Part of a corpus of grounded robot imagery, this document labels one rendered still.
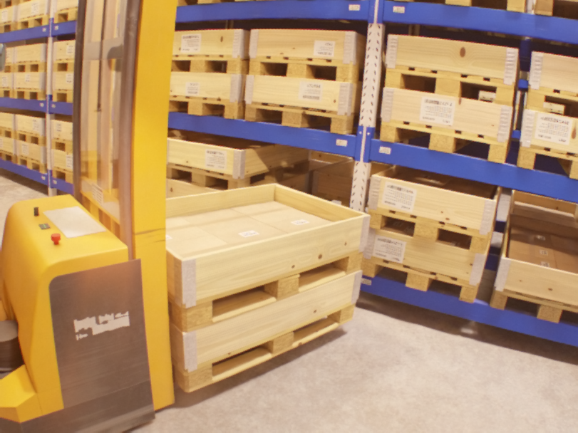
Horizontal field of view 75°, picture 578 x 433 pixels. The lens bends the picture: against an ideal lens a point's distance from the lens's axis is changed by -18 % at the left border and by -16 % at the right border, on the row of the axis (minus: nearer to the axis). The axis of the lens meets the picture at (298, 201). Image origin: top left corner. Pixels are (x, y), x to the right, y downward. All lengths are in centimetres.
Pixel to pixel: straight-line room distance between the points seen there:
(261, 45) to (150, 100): 174
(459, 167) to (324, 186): 199
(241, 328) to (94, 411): 78
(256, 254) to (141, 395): 81
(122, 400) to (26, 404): 42
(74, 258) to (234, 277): 73
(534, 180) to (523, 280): 62
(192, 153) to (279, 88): 93
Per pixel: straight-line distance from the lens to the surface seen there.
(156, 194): 165
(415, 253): 284
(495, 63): 267
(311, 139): 299
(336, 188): 434
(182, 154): 363
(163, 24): 160
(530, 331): 299
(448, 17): 274
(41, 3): 573
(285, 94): 306
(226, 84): 335
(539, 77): 266
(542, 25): 271
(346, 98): 285
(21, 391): 183
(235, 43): 332
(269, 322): 219
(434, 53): 272
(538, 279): 282
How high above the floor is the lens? 149
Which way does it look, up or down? 15 degrees down
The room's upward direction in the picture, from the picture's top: 5 degrees clockwise
